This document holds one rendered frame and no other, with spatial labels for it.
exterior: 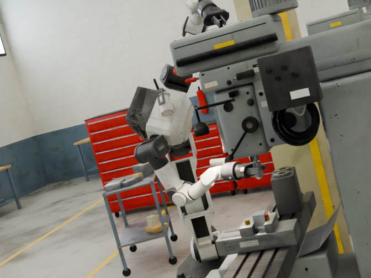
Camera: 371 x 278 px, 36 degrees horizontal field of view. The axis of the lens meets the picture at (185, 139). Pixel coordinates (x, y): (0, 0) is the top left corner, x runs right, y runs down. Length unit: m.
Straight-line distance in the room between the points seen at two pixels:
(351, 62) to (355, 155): 0.38
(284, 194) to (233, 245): 0.50
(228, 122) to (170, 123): 0.46
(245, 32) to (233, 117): 0.38
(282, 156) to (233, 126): 1.90
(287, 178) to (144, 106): 0.82
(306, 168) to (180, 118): 1.69
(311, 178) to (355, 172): 2.07
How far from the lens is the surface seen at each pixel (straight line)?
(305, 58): 2.18
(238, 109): 2.52
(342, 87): 2.31
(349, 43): 2.42
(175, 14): 12.25
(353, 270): 2.68
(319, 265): 2.58
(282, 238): 2.50
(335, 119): 2.33
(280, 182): 2.92
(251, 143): 2.54
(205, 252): 3.49
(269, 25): 2.44
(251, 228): 2.51
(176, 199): 2.92
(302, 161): 4.40
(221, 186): 7.69
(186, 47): 2.53
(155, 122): 2.94
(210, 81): 2.52
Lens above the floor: 1.75
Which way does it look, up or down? 6 degrees down
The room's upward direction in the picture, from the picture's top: 15 degrees counter-clockwise
